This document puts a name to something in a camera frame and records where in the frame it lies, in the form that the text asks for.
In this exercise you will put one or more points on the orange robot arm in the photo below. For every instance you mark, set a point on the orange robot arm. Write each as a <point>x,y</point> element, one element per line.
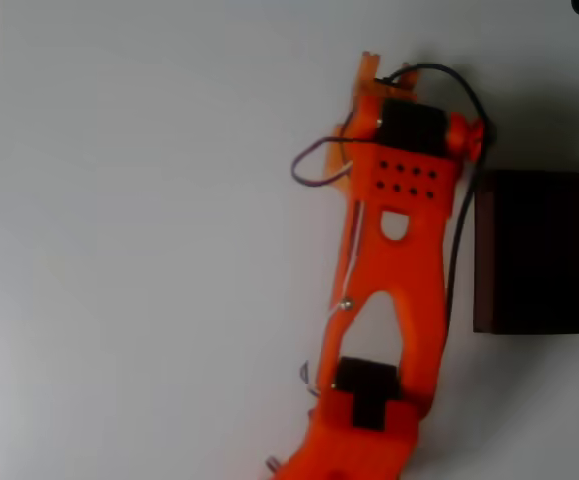
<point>404,250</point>

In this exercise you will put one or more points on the dark brown open box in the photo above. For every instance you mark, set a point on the dark brown open box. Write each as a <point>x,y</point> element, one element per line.
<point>549,252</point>

